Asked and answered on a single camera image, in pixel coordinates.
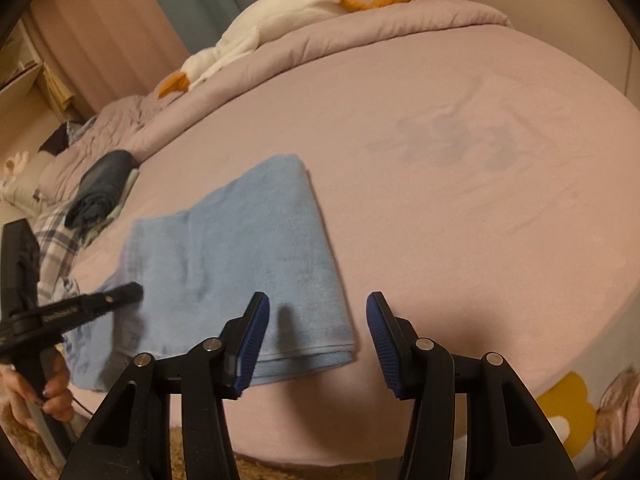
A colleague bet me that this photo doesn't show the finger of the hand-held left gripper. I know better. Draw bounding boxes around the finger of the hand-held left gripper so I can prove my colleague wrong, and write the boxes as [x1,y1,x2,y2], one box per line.
[39,282,145,333]

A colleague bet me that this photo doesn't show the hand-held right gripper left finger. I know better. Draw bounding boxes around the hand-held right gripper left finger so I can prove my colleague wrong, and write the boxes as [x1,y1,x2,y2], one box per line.
[59,291,271,480]

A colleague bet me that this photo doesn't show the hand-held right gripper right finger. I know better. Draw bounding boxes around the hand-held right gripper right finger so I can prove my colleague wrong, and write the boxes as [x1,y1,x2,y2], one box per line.
[366,291,581,480]

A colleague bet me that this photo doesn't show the light blue pants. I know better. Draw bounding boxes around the light blue pants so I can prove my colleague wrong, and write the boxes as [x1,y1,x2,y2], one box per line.
[62,155,357,392]

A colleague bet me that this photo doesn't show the person's left hand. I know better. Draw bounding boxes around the person's left hand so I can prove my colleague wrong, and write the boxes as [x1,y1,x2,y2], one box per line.
[0,355,76,431]

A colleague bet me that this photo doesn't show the plaid checked cloth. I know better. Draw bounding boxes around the plaid checked cloth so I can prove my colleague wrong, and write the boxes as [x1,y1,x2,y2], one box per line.
[35,202,83,306]

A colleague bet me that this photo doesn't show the cream pillow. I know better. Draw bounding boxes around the cream pillow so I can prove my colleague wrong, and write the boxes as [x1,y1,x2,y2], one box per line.
[0,155,56,206]

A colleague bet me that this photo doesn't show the small cream plush toy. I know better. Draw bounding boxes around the small cream plush toy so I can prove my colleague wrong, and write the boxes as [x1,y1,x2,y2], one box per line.
[4,151,31,176]

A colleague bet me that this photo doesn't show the brown shaggy rug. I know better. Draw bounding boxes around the brown shaggy rug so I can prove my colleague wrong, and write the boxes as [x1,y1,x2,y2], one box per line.
[170,427,376,480]

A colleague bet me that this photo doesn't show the folded dark jeans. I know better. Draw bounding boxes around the folded dark jeans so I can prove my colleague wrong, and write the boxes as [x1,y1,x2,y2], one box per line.
[65,150,138,228]

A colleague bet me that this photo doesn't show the folded light green cloth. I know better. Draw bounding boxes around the folded light green cloth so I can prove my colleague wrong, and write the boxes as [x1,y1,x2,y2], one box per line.
[82,167,141,246]

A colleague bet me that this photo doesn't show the dark cloth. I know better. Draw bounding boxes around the dark cloth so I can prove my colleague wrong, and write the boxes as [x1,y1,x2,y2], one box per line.
[39,122,71,156]

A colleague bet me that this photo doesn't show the yellow flower rug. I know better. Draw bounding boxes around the yellow flower rug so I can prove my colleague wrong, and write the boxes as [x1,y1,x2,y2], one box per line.
[537,372,598,461]

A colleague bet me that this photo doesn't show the cream wooden shelf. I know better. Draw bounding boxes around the cream wooden shelf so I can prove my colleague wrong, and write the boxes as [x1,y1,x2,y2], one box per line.
[0,20,76,116]

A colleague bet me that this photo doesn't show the pink clothes pile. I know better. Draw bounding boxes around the pink clothes pile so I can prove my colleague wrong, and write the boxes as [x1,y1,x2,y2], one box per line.
[597,367,638,461]

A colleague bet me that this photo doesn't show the pink curtain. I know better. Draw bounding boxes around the pink curtain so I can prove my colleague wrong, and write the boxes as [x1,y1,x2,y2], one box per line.
[30,0,193,111]

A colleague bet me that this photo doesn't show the pink quilt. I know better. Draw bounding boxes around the pink quilt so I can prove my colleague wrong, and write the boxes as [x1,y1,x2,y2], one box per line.
[37,0,513,201]

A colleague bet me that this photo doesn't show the white goose plush toy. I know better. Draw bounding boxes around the white goose plush toy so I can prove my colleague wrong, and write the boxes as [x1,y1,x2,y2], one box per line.
[157,0,421,100]

